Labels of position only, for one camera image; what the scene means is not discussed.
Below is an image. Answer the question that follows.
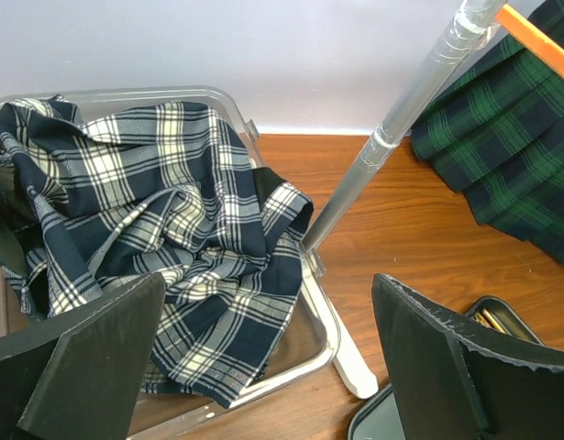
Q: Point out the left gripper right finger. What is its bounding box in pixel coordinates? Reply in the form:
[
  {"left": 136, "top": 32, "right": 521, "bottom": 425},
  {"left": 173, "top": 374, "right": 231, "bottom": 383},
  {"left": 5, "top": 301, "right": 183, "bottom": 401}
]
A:
[{"left": 371, "top": 274, "right": 564, "bottom": 439}]

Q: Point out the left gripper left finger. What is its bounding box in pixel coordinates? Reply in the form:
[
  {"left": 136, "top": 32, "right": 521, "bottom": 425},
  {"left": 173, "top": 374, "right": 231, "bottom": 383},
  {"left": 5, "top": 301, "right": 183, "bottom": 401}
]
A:
[{"left": 0, "top": 273, "right": 166, "bottom": 439}]

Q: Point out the navy white plaid skirt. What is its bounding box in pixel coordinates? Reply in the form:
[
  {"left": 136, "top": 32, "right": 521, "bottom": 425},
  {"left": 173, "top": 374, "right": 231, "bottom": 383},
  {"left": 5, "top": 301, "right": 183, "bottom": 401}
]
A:
[{"left": 0, "top": 95, "right": 313, "bottom": 408}]

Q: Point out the green plaid skirt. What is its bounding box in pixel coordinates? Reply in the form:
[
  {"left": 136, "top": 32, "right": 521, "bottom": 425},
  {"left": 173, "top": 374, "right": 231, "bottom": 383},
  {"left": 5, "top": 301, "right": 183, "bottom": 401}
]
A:
[{"left": 409, "top": 0, "right": 564, "bottom": 266}]

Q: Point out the orange plastic hanger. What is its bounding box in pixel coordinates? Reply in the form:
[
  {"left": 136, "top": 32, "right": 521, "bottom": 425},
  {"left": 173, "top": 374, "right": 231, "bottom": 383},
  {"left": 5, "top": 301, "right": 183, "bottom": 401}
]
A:
[{"left": 496, "top": 5, "right": 564, "bottom": 80}]

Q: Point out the gold spoon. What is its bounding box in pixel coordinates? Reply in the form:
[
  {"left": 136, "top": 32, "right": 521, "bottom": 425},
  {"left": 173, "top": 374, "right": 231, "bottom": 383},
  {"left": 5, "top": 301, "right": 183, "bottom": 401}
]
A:
[{"left": 473, "top": 308, "right": 511, "bottom": 335}]

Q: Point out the black tray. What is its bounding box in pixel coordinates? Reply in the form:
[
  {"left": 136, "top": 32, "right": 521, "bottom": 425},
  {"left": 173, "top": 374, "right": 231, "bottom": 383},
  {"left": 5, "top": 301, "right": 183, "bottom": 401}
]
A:
[{"left": 347, "top": 296, "right": 543, "bottom": 440}]

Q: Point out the white metal clothes rack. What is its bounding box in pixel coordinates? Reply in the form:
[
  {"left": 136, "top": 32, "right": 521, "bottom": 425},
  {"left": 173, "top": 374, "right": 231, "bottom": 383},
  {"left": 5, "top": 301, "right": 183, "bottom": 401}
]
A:
[{"left": 302, "top": 0, "right": 507, "bottom": 400}]

